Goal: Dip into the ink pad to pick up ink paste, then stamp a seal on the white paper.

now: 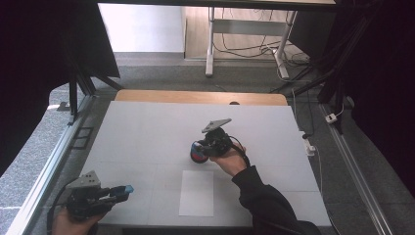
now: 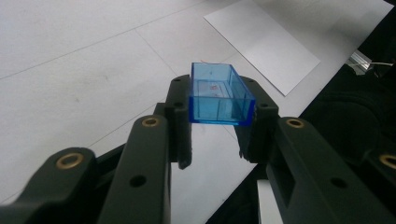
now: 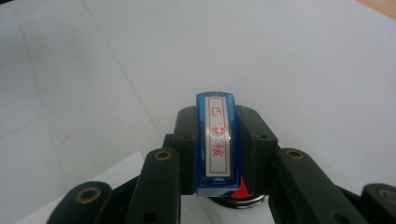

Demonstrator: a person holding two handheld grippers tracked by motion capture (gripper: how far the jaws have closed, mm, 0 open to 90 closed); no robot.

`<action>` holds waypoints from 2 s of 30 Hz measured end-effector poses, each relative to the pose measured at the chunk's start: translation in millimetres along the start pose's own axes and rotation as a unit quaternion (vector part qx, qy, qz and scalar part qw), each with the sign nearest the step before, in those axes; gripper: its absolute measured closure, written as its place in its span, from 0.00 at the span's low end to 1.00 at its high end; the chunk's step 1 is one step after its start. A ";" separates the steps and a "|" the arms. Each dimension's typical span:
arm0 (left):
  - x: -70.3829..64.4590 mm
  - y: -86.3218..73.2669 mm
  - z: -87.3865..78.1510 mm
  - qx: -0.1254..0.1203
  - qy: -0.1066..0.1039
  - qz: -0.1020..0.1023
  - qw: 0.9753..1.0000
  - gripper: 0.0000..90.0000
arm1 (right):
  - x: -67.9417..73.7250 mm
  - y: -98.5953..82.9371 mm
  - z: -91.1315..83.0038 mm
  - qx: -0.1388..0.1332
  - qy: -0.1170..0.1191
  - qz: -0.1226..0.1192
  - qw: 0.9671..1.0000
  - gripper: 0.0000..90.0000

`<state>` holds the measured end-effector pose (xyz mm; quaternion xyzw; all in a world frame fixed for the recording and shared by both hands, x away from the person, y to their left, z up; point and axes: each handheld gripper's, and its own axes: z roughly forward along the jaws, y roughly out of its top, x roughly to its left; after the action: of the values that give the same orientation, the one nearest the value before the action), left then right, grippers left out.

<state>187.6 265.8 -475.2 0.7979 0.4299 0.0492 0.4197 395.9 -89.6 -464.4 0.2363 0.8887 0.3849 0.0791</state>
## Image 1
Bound person's left hand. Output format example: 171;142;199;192
51;208;106;235

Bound black metal stand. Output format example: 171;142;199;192
56;72;125;127

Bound black floor cables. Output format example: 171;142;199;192
212;7;311;68

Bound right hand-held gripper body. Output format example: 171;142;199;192
201;117;235;158

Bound white power strip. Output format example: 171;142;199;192
299;130;317;157

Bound black curtain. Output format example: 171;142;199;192
321;0;415;204
0;0;121;176

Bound grey table mat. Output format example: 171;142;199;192
78;100;333;228

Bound white desk frame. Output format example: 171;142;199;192
205;7;299;79

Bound white paper sheet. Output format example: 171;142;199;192
178;169;215;217

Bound black cable bundle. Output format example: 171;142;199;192
269;0;380;96

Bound red round ink pad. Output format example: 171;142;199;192
189;140;210;165

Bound aluminium rail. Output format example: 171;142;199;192
5;94;96;235
318;103;396;235

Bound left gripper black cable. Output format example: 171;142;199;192
45;177;79;235

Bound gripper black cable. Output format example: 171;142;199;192
45;177;79;235
227;134;252;168

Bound person's right hand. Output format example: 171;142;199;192
208;142;252;178

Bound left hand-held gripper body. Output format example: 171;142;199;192
66;169;114;221

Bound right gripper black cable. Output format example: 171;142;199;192
227;134;252;168

